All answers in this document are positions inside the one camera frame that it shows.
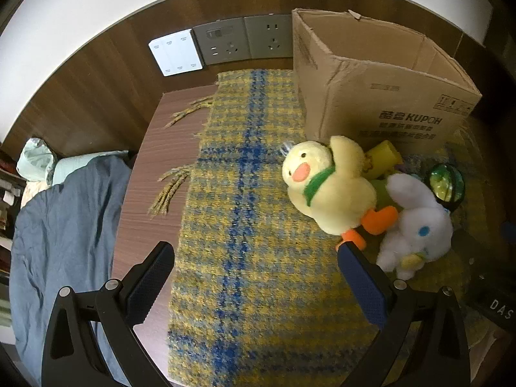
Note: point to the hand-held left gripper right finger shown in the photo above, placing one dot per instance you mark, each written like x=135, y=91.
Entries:
x=363, y=286

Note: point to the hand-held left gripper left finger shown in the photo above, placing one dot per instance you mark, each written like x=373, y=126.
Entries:
x=150, y=276

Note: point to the white bunny plush toy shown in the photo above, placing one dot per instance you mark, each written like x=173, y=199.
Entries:
x=419, y=225

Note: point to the light green plush toy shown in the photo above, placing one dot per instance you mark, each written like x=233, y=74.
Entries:
x=382, y=193

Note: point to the yellow duck plush toy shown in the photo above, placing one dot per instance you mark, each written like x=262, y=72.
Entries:
x=338, y=193

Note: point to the dark ball with green inside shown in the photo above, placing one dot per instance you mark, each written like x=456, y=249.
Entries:
x=441, y=183

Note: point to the brown cardboard box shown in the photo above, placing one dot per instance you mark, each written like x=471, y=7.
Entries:
x=342, y=100

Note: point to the blue bed quilt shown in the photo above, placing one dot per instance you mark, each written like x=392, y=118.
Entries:
x=64, y=250

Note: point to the yellow blue plaid blanket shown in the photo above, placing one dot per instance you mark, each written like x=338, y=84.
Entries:
x=242, y=209

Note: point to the pale green pillow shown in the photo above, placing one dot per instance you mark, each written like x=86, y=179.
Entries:
x=76, y=167

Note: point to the pale green cloth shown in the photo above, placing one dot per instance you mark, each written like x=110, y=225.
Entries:
x=36, y=161

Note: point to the grey socket with small ports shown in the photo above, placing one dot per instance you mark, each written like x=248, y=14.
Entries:
x=221, y=42

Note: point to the white wall switch panel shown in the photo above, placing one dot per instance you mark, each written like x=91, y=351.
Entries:
x=177, y=52

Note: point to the grey wall power socket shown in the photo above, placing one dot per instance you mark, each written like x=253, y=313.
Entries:
x=270, y=36

